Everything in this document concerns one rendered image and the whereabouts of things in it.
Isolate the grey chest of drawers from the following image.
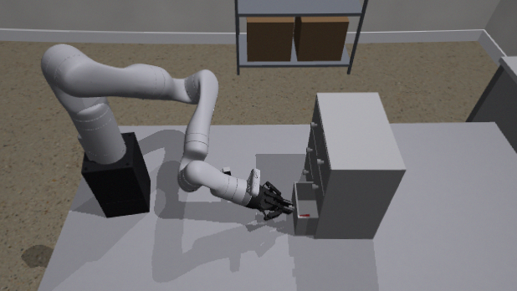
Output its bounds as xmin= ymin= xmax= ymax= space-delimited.
xmin=314 ymin=93 xmax=407 ymax=239

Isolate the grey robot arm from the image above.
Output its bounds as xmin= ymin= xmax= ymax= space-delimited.
xmin=41 ymin=44 xmax=260 ymax=207

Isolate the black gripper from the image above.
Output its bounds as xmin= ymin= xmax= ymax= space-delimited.
xmin=245 ymin=181 xmax=294 ymax=221

